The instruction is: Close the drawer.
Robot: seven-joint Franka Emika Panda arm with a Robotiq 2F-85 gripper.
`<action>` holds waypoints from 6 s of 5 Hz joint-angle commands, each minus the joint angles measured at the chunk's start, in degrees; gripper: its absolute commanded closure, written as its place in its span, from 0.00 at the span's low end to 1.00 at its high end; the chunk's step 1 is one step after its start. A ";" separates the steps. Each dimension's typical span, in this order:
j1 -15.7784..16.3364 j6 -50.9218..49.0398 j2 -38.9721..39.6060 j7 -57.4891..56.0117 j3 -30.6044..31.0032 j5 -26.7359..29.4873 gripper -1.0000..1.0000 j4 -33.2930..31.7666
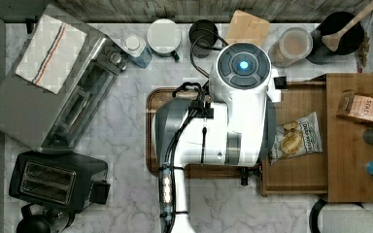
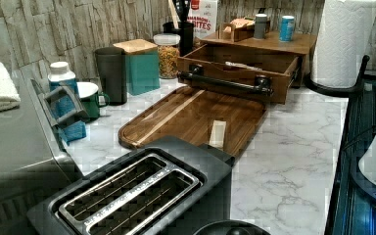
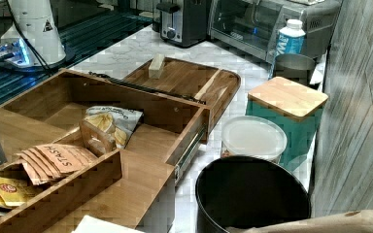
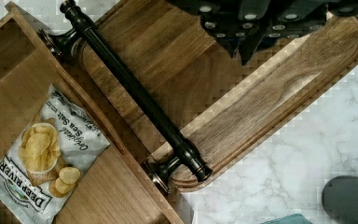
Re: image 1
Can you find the wooden drawer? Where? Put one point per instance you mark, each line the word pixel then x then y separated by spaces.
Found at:
pixel 305 174

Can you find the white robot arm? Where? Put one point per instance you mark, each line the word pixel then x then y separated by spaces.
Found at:
pixel 230 122

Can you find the wooden serving tray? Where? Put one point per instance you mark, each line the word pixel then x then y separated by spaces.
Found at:
pixel 209 149

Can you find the white lidded jar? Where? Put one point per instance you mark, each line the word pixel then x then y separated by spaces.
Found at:
pixel 164 38

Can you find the black cup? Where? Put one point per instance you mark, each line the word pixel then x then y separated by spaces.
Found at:
pixel 204 34

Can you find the clear bottle white cap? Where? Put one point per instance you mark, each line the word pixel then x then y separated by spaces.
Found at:
pixel 138 51

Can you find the potato chips bag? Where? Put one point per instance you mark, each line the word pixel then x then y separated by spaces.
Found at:
pixel 295 138

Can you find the clear jar with powder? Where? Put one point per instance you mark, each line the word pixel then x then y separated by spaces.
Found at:
pixel 294 44

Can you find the black two-slot toaster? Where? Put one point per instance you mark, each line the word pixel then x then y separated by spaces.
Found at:
pixel 68 181

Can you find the stainless toaster oven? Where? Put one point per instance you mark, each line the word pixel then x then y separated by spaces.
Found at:
pixel 53 123

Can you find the striped white dish towel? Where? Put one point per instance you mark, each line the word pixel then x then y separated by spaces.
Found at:
pixel 51 53

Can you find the wooden spoon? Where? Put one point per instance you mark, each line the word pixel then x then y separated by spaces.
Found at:
pixel 332 41

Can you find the wooden cabinet top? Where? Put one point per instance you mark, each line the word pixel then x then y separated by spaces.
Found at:
pixel 347 153

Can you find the orange snack box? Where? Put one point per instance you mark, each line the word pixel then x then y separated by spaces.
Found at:
pixel 356 107

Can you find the black kettle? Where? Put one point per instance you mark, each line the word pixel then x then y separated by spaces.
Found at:
pixel 39 219

